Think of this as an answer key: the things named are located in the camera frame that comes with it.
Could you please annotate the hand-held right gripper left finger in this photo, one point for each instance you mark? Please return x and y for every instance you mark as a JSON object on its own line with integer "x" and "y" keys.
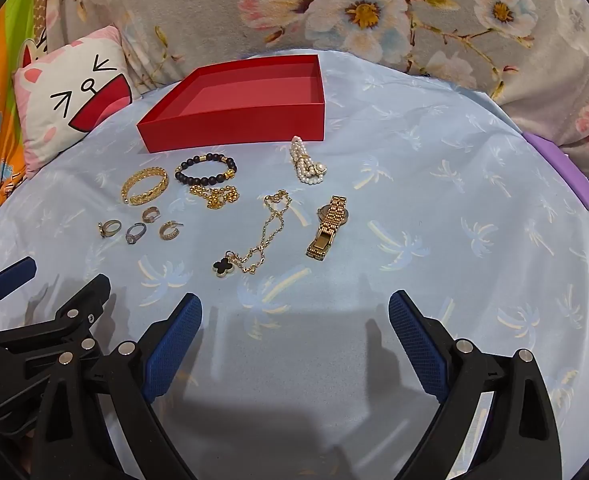
{"x": 174, "y": 345}

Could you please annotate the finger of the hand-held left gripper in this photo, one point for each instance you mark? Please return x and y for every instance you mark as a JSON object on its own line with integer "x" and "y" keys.
{"x": 9, "y": 276}
{"x": 87, "y": 300}

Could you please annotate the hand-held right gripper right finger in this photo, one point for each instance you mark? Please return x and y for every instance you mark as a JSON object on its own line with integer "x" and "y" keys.
{"x": 417, "y": 345}

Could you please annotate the gold hoop earring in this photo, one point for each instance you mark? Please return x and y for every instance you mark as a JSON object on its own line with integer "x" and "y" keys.
{"x": 164, "y": 232}

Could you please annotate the gold bangle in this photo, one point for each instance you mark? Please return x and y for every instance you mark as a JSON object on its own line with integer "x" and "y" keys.
{"x": 149, "y": 195}

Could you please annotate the red cardboard box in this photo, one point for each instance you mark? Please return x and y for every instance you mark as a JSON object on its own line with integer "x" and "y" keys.
{"x": 254, "y": 110}

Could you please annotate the gold wristwatch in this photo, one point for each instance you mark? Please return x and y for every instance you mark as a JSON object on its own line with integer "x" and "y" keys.
{"x": 330, "y": 220}

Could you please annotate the cartoon face pillow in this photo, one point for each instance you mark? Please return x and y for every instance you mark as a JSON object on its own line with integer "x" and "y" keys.
{"x": 69, "y": 95}

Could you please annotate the purple mat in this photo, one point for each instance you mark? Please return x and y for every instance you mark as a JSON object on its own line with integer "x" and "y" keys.
{"x": 564, "y": 165}

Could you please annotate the grey floral blanket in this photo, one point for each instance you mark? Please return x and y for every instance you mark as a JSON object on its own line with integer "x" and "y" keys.
{"x": 324, "y": 5}

